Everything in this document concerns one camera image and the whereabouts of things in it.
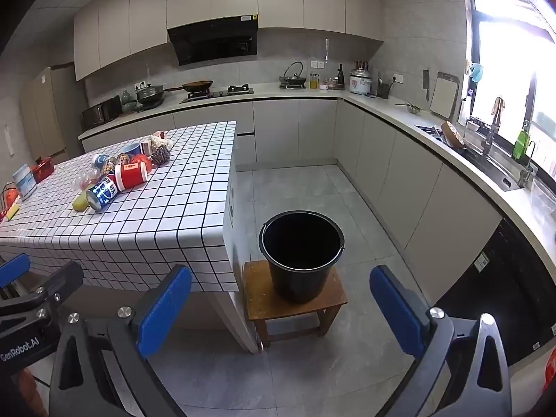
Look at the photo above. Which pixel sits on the black utensil holder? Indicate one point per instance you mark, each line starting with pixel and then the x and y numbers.
pixel 383 91

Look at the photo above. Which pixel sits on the steel kitchen faucet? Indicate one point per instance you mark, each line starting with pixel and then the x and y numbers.
pixel 490 134

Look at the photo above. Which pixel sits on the black microwave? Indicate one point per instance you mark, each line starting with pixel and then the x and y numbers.
pixel 102 113

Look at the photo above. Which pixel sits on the black range hood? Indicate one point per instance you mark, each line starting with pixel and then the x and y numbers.
pixel 213 43

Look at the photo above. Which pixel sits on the dark glass bottle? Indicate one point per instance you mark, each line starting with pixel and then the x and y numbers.
pixel 341 80

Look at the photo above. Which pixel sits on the cleaver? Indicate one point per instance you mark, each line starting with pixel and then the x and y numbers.
pixel 426 82

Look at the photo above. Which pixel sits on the crumpled patterned wrapper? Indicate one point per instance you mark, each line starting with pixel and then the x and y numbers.
pixel 160 155

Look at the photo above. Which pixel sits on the blue white box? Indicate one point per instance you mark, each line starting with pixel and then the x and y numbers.
pixel 25 182

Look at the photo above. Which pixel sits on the round wooden basket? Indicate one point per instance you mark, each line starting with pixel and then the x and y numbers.
pixel 451 134

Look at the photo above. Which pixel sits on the beige cutting board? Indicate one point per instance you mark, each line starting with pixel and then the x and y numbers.
pixel 444 97

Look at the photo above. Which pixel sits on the kitchen sink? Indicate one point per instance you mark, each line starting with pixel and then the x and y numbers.
pixel 491 167

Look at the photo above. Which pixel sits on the small steel faucet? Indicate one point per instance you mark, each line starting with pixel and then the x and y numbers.
pixel 525 173

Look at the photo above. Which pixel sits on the white rice cooker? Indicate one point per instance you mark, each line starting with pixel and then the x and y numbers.
pixel 360 83

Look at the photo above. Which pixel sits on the wooden stool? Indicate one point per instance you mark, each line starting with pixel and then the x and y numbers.
pixel 260 295

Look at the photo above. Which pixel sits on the tan cloth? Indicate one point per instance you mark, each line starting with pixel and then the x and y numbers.
pixel 498 108

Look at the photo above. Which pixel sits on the clear plastic container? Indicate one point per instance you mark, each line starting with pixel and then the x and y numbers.
pixel 543 202

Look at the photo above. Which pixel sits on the island label sticker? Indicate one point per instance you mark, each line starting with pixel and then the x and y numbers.
pixel 231 208

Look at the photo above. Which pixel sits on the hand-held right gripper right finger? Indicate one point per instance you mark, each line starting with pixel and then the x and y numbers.
pixel 399 312

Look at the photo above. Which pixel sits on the black bucket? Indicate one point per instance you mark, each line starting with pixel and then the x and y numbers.
pixel 299 278

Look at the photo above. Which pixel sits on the dark wok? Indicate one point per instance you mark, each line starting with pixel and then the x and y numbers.
pixel 197 85

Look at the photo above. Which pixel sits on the black gas stove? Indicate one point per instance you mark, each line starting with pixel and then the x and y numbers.
pixel 217 94

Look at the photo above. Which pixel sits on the green ceramic jar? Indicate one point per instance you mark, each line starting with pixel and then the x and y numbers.
pixel 129 103

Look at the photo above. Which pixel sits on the black dishwasher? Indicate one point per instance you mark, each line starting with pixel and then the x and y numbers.
pixel 499 286

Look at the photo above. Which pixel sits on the red white milk carton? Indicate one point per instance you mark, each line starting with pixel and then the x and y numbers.
pixel 132 176

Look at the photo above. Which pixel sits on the white tissue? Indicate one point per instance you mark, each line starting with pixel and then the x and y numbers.
pixel 157 142

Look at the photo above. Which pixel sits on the blue white paper cup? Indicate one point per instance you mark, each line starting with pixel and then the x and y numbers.
pixel 129 150

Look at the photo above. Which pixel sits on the red plastic bag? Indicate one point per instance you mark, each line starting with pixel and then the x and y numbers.
pixel 550 373

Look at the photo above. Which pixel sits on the clear plastic wrapper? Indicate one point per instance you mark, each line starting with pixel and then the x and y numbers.
pixel 88 181

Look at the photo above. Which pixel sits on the white checkered tablecloth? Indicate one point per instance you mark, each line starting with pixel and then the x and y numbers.
pixel 173 208

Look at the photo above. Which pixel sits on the yellow oil bottle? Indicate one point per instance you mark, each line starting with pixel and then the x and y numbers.
pixel 313 82

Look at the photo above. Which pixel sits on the white kitchen island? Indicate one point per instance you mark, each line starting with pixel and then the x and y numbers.
pixel 204 312

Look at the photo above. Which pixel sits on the red box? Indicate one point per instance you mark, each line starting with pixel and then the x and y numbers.
pixel 43 169

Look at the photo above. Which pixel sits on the blue glove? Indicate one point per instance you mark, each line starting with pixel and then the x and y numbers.
pixel 475 71

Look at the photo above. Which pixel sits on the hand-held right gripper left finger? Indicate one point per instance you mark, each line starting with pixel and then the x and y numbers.
pixel 165 308

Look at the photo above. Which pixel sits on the orange packet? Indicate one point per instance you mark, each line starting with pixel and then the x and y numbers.
pixel 8 197

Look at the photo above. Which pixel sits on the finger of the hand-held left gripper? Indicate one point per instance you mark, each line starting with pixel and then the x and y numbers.
pixel 65 276
pixel 13 267

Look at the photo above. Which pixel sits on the red snack packet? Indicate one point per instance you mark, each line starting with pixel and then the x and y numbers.
pixel 143 161

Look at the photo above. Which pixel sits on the green bottle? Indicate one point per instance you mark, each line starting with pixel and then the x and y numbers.
pixel 519 147

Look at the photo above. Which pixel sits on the beige refrigerator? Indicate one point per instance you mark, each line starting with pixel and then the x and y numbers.
pixel 47 113

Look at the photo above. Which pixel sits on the grey pot with lid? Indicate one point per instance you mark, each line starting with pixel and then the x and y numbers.
pixel 151 93

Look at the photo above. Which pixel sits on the beige base cabinets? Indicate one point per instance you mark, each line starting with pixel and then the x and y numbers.
pixel 295 130

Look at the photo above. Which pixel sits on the kitchen window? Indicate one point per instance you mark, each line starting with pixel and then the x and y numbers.
pixel 504 74

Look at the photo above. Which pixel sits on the blue drink can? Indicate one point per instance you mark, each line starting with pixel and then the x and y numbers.
pixel 104 193

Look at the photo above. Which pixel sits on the yellow sponge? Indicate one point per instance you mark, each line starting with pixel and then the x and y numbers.
pixel 13 213

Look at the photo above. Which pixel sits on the yellow green fruit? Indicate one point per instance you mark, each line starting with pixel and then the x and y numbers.
pixel 80 203

